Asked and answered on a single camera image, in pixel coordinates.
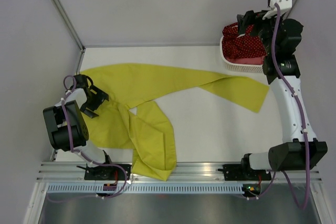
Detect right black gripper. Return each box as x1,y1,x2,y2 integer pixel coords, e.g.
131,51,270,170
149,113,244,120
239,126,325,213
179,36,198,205
238,9,285,56

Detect yellow-green trousers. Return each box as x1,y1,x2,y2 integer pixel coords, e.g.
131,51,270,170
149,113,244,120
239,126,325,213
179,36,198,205
83,63,269,181

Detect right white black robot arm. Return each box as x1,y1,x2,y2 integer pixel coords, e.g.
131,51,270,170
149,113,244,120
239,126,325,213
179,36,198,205
237,10,328,179

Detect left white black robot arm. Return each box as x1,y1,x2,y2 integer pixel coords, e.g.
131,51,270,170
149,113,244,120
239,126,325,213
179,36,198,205
43,74,114,180

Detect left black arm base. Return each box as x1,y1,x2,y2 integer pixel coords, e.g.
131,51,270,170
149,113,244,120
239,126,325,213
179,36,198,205
77,164,131,181

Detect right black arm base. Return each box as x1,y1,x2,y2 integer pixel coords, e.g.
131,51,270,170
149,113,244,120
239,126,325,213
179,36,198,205
217,164,271,182

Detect white plastic laundry basket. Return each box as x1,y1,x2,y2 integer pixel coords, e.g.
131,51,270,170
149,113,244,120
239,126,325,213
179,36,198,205
219,36,263,73

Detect red polka dot garment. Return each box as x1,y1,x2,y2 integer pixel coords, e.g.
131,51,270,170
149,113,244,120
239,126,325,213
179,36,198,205
222,23,266,60

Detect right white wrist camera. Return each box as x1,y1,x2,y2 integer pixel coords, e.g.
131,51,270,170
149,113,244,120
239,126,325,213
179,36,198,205
263,0,292,19

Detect aluminium mounting rail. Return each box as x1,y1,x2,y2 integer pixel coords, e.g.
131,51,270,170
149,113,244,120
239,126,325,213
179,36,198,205
36,162,322,184

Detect white slotted cable duct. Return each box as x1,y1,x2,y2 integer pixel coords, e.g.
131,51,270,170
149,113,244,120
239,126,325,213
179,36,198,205
47,183,243,194

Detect left aluminium frame post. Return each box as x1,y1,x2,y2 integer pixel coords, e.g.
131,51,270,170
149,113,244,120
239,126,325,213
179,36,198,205
51,0,85,52

